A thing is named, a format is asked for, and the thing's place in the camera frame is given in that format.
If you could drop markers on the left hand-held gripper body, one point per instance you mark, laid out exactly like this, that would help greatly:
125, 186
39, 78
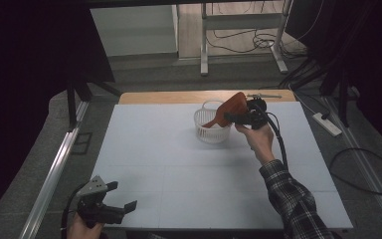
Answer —
94, 207

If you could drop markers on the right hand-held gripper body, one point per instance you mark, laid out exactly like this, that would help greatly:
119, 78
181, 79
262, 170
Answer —
257, 114

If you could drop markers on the brown paddle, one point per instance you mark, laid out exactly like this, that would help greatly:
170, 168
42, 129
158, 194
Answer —
233, 104

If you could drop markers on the white plastic basket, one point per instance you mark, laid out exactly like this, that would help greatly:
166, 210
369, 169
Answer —
212, 134

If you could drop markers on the person's right hand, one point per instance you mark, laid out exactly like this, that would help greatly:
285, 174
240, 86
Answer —
260, 141

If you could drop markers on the person's left hand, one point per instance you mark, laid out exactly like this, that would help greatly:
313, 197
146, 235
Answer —
79, 230

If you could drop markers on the grey metal rod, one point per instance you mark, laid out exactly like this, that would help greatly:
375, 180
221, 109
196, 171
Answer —
265, 96

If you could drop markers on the white power strip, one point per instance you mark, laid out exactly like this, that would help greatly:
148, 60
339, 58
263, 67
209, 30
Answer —
328, 125

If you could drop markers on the black tripod stand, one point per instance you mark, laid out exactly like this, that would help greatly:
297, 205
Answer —
343, 93

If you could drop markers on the black metal stand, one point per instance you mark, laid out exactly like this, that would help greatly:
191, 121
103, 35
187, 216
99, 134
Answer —
71, 99

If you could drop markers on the black curtain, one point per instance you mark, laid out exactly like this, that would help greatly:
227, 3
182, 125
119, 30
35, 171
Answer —
23, 66
371, 59

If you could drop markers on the aluminium floor rail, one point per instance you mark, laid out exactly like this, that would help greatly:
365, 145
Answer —
371, 172
51, 179

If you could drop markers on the dark rectangular floor frame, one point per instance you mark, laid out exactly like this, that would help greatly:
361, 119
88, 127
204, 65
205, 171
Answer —
81, 143

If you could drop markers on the white metal desk frame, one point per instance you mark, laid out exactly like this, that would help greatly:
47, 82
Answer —
242, 21

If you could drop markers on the white wall panel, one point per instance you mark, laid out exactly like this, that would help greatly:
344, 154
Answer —
132, 30

